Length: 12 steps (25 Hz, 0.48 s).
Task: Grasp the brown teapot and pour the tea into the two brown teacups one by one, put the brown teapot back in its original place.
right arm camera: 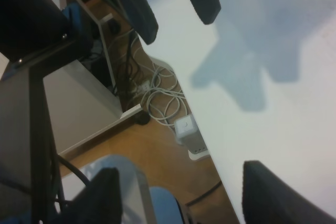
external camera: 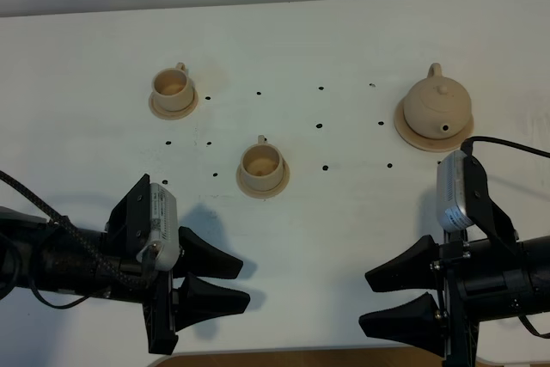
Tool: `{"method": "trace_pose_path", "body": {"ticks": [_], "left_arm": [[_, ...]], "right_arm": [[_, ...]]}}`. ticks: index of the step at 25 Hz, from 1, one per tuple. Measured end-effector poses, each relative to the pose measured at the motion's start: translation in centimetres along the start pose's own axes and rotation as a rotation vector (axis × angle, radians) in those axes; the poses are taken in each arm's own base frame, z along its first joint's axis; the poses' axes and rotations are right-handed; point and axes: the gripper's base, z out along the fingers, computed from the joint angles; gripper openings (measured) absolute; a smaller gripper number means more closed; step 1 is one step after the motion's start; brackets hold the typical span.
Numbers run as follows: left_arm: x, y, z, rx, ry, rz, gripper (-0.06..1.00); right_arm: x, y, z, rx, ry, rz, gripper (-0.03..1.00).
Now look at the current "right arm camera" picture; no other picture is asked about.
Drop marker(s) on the white power strip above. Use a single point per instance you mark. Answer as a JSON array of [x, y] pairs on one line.
[[141, 89]]

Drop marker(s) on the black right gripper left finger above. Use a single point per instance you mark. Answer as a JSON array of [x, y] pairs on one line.
[[99, 202]]

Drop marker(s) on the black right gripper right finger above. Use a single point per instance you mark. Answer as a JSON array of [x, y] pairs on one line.
[[267, 199]]

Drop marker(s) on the white power adapter box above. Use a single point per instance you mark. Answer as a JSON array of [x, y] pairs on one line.
[[185, 127]]

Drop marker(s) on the person leg in jeans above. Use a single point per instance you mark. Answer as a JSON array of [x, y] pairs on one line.
[[141, 203]]

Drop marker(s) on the white cabinet frame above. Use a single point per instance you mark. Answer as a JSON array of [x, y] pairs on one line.
[[79, 95]]

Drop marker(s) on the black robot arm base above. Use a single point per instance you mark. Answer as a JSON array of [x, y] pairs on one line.
[[36, 32]]

